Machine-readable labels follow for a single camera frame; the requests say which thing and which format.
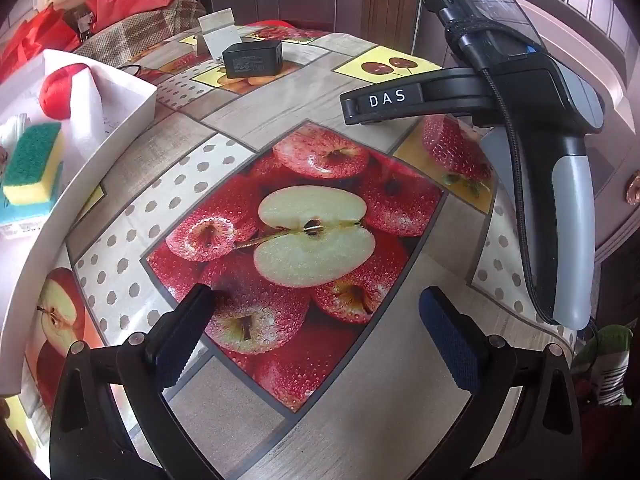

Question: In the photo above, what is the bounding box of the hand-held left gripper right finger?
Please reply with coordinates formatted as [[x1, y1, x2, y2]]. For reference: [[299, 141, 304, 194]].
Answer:
[[419, 286, 583, 480]]

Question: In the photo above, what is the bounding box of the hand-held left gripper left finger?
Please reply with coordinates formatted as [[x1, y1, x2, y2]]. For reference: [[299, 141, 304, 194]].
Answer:
[[49, 282, 218, 480]]

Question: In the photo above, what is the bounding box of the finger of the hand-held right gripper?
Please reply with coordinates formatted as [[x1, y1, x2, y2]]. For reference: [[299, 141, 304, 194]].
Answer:
[[340, 67, 496, 126]]

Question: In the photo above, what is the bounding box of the white cardboard tray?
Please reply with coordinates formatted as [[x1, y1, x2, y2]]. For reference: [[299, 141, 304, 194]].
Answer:
[[0, 49, 158, 396]]

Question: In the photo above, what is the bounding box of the panelled door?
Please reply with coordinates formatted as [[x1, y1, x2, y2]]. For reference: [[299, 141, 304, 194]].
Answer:
[[492, 0, 640, 261]]

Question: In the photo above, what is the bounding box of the black power adapter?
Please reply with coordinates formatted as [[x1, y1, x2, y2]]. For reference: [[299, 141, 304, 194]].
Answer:
[[221, 41, 284, 80]]

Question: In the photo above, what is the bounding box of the green striped cloth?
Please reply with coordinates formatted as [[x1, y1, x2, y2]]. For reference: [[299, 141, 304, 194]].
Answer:
[[572, 325, 636, 406]]

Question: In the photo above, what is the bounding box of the white folded paper stand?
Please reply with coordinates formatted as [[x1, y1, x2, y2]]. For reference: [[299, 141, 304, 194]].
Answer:
[[197, 8, 243, 61]]

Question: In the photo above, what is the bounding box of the light blue sponge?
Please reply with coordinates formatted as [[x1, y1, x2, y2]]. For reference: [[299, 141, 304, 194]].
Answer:
[[0, 160, 66, 228]]

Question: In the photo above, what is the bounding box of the green and yellow sponge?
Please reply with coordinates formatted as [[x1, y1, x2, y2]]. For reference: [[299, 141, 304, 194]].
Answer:
[[2, 121, 66, 207]]

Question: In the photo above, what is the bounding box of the plaid cushion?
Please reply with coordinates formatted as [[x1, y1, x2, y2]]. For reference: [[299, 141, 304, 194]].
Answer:
[[72, 0, 208, 68]]

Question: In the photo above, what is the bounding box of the white foam piece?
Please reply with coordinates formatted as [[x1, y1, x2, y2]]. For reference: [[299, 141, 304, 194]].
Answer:
[[70, 67, 108, 148]]

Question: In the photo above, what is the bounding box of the red ball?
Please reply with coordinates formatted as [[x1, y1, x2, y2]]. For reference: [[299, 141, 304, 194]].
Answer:
[[40, 62, 91, 121]]

